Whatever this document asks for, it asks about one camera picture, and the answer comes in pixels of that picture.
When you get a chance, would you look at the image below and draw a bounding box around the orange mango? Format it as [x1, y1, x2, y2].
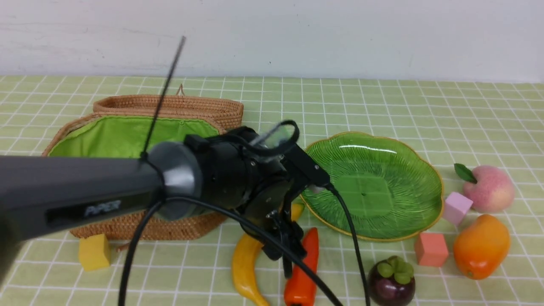
[453, 214, 511, 280]

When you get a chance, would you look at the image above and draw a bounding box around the yellow foam cube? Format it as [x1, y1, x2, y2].
[78, 234, 111, 272]

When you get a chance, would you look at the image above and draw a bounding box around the yellow banana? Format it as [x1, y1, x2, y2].
[232, 202, 306, 306]

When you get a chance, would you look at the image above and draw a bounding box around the purple mangosteen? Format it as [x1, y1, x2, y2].
[368, 255, 416, 306]

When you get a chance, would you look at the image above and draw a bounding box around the orange red pepper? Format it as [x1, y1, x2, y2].
[283, 228, 319, 306]

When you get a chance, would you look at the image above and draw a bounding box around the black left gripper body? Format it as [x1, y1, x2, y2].
[242, 177, 306, 259]

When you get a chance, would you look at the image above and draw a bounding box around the woven wicker basket lid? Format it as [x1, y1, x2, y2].
[93, 86, 244, 130]

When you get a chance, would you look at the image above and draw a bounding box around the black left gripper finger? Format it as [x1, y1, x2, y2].
[282, 255, 293, 279]

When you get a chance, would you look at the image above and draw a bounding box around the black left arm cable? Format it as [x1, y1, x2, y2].
[118, 36, 371, 306]

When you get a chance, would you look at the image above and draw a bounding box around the green glass leaf plate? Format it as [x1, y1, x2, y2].
[305, 132, 445, 242]

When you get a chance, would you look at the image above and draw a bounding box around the green fabric basket lining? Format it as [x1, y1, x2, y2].
[42, 113, 225, 158]

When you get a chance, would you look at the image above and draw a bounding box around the salmon foam cube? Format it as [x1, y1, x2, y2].
[414, 232, 449, 267]

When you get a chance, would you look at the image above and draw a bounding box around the pink foam cube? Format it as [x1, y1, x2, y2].
[442, 192, 473, 226]

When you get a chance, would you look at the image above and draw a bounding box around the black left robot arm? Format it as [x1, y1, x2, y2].
[1, 126, 306, 279]

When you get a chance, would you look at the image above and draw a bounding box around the woven wicker basket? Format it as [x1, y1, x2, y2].
[42, 112, 234, 241]

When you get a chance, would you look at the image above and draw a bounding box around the pink peach with leaf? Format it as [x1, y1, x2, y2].
[454, 163, 515, 213]

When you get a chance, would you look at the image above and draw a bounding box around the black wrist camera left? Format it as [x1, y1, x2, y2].
[282, 145, 331, 193]

